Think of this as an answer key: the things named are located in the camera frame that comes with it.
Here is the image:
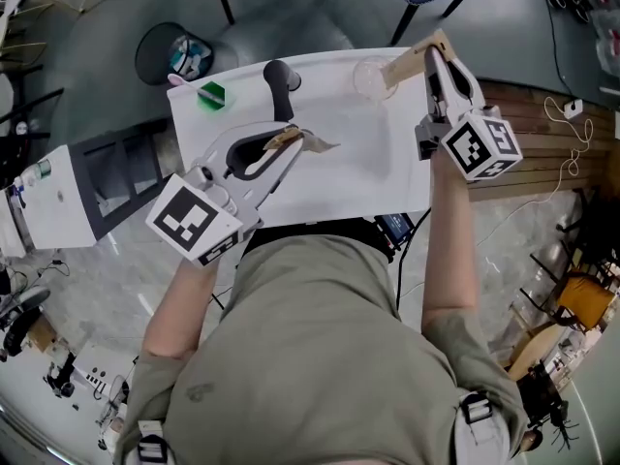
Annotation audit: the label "beige paper packet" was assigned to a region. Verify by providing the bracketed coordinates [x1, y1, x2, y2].
[382, 28, 456, 87]
[263, 126, 342, 156]

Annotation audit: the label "person's olive shirt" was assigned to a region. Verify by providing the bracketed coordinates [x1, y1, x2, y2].
[113, 233, 532, 465]

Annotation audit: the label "brown wooden slat decking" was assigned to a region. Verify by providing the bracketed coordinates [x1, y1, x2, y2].
[467, 77, 595, 203]

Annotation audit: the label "white floor cable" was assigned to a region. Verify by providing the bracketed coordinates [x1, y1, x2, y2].
[477, 95, 596, 249]

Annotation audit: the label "white marble slab table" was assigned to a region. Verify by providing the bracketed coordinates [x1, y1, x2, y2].
[0, 181, 38, 256]

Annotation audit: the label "white backpack shoulder strap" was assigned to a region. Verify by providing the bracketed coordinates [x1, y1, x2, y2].
[457, 389, 495, 465]
[137, 419, 169, 465]

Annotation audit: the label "white ceramic sink basin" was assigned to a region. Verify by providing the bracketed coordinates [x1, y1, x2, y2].
[166, 46, 434, 228]

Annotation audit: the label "white-top black side cabinet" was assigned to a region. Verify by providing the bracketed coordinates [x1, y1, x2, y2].
[16, 116, 189, 251]

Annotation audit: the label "black floor cable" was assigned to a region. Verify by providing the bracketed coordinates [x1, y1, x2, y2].
[537, 0, 577, 100]

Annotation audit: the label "clear plastic water jugs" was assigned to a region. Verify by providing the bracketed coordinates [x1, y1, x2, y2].
[578, 0, 620, 70]

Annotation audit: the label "black chair yellow cushion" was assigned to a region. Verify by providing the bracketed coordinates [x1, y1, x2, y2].
[520, 189, 620, 334]

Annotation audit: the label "black faucet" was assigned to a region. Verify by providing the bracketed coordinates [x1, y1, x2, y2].
[263, 59, 302, 124]

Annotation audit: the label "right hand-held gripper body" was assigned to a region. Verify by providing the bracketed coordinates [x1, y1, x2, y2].
[414, 104, 524, 183]

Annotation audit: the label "person's right forearm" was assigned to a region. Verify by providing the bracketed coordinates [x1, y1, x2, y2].
[419, 152, 479, 328]

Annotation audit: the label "black mesh waste bin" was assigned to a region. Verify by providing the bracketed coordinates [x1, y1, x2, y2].
[134, 21, 214, 86]

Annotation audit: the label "black belt device with screen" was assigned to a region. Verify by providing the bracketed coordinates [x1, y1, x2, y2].
[372, 212, 417, 254]

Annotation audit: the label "round wooden table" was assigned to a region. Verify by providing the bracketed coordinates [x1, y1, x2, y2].
[503, 320, 575, 383]

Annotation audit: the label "white pink toothbrush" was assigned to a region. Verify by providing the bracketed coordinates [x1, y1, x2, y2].
[167, 73, 229, 106]

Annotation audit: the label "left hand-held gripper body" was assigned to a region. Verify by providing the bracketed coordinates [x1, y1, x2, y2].
[143, 160, 265, 269]

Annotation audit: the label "person's left forearm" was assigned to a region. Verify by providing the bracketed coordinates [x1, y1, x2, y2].
[139, 254, 222, 360]

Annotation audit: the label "clear glass cup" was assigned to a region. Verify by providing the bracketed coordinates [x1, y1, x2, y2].
[352, 54, 399, 104]

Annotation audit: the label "person's black shorts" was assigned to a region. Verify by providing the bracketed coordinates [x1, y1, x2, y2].
[244, 216, 393, 261]

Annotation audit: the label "green plastic cup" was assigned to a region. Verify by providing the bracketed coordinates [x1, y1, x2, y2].
[197, 79, 237, 114]

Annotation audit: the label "clear plastic water bottle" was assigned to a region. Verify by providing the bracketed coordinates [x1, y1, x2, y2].
[21, 158, 53, 186]

